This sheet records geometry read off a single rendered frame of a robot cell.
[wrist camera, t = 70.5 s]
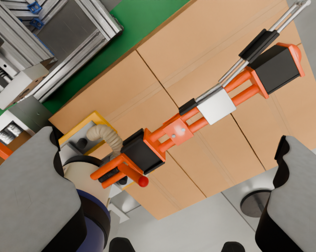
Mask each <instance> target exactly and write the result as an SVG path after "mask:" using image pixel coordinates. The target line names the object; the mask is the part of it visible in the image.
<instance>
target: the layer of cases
mask: <svg viewBox="0 0 316 252"><path fill-rule="evenodd" d="M288 9H289V7H288V4H287V2H286V0H192V1H191V2H189V3H188V4H187V5H186V6H184V7H183V8H182V9H181V10H179V11H178V12H177V13H176V14H175V15H173V16H172V17H171V18H170V19H168V20H167V21H166V22H165V23H163V24H162V25H161V26H160V27H158V28H157V29H156V30H154V31H153V32H152V33H151V34H149V35H148V36H147V37H146V38H144V39H143V40H142V41H141V42H139V43H138V44H137V45H136V46H134V47H133V48H132V49H131V50H129V51H128V52H127V53H126V54H125V55H123V56H122V57H121V58H120V59H118V60H117V61H116V62H115V63H113V64H112V65H111V66H110V67H108V68H107V69H106V70H105V71H103V72H102V73H101V74H100V75H98V76H97V77H96V78H95V79H93V80H92V81H91V82H90V83H89V84H87V85H86V86H85V87H84V88H82V89H81V90H80V91H79V92H77V93H76V94H75V95H74V96H73V97H72V98H71V99H69V100H68V101H67V102H66V103H65V104H64V105H63V106H62V107H61V108H60V109H59V110H57V111H56V112H55V113H54V114H53V115H52V116H51V117H50V118H49V119H48V120H49V121H50V122H51V123H52V124H53V125H54V126H55V127H56V128H57V129H58V130H60V131H61V132H62V133H63V134H64V135H65V134H66V133H67V132H68V131H70V130H71V129H72V128H73V127H75V126H76V125H77V124H78V123H80V122H81V121H82V120H83V119H84V118H86V117H87V116H88V115H89V114H91V113H92V112H93V111H97V112H98V113H99V114H100V115H101V116H102V117H103V118H104V119H105V120H106V121H107V122H108V123H109V124H110V125H111V126H112V127H113V128H114V129H115V130H116V131H117V134H118V136H120V138H121V139H122V141H124V140H125V139H127V138H128V137H130V136H131V135H132V134H134V133H135V132H137V131H138V130H140V129H141V128H143V129H144V130H145V128H147V129H148V130H149V131H150V132H154V131H155V130H157V129H158V128H160V127H161V126H163V123H164V122H165V121H167V120H168V119H170V118H171V117H173V116H174V115H176V114H177V113H179V109H178V108H179V107H181V106H182V105H184V104H185V103H187V102H188V101H190V100H191V99H192V98H195V99H196V98H197V97H199V96H200V95H201V94H203V93H204V92H206V91H207V90H209V89H210V88H212V87H213V86H215V85H216V84H217V83H219V82H218V81H219V80H220V79H221V78H222V77H223V76H224V75H225V74H226V73H227V72H228V71H229V70H230V69H231V68H232V66H233V65H234V64H235V63H236V62H237V61H238V60H239V59H240V57H239V56H238V55H239V54H240V53H241V52H242V51H243V50H244V49H245V48H246V46H247V45H248V44H249V43H250V42H251V41H252V40H253V39H254V38H255V37H256V36H257V35H258V34H259V33H260V32H261V31H262V30H263V29H266V30H267V31H268V30H269V29H270V28H271V27H272V26H273V25H274V24H275V23H276V22H277V21H278V19H279V18H280V17H281V16H282V15H283V14H284V13H285V12H286V11H287V10H288ZM279 34H280V35H279V36H278V37H277V38H276V39H275V40H274V41H273V42H272V43H271V44H270V45H269V46H268V47H267V48H266V49H265V50H264V51H263V52H265V51H266V50H268V49H269V48H271V47H272V46H274V45H275V44H276V43H278V42H280V43H284V44H294V45H296V46H298V48H299V49H300V51H301V56H302V57H301V61H300V65H301V67H302V69H303V71H304V74H305V76H304V77H297V78H295V79H294V80H292V81H291V82H289V83H287V84H286V85H284V86H282V87H281V88H279V89H278V90H276V91H274V92H273V93H271V94H269V95H268V96H269V98H267V99H265V98H264V97H263V96H261V95H260V94H259V93H257V94H255V95H254V96H252V97H251V98H249V99H247V100H246V101H244V102H243V103H241V104H239V105H238V106H236V108H237V109H236V110H235V111H233V112H232V113H230V114H228V115H227V116H225V117H224V118H222V119H220V120H219V121H217V122H216V123H214V124H212V125H210V124H208V125H206V126H204V127H203V128H201V129H200V130H198V131H196V132H195V133H193V134H194V136H193V137H191V138H190V139H188V140H187V141H185V142H183V143H182V144H180V145H178V146H177V145H174V146H173V147H171V148H169V149H168V150H166V151H165V153H166V161H165V164H163V165H162V166H160V167H158V168H157V169H155V170H154V172H152V173H151V174H150V175H149V176H148V180H149V183H148V185H147V186H146V187H140V186H139V185H138V184H137V183H134V184H133V185H131V186H129V187H128V188H126V189H125V191H126V192H127V193H128V194H130V195H131V196H132V197H133V198H134V199H135V200H136V201H137V202H138V203H139V204H140V205H142V206H143V207H144V208H145V209H146V210H147V211H148V212H149V213H150V214H151V215H152V216H154V217H155V218H156V219H157V220H161V219H163V218H165V217H167V216H169V215H171V214H174V213H176V212H178V211H180V210H182V209H184V208H187V207H189V206H191V205H193V204H195V203H197V202H200V201H202V200H204V199H206V198H208V197H210V196H213V195H215V194H217V193H219V192H221V191H223V190H226V189H228V188H230V187H232V186H234V185H237V184H239V183H241V182H243V181H245V180H247V179H250V178H252V177H254V176H256V175H258V174H260V173H263V172H265V170H266V171H267V170H269V169H271V168H273V167H276V166H278V164H277V162H276V160H275V159H274V157H275V154H276V150H277V147H278V144H279V141H280V139H281V137H282V136H283V135H284V136H293V137H295V138H296V139H297V140H299V141H300V142H301V143H302V144H303V145H305V146H306V147H307V148H308V149H309V150H312V149H315V148H316V81H315V78H314V76H313V73H312V70H311V67H310V65H309V62H308V59H307V56H306V54H305V51H304V48H303V45H302V43H301V40H300V37H299V34H298V32H297V29H296V26H295V23H294V21H293V20H292V21H291V22H290V23H289V24H288V25H287V26H286V27H285V28H284V29H283V30H282V31H281V32H280V33H279ZM263 52H262V53H263ZM262 53H261V54H262ZM261 164H262V165H261ZM263 167H264V168H265V169H264V168H263Z"/></svg>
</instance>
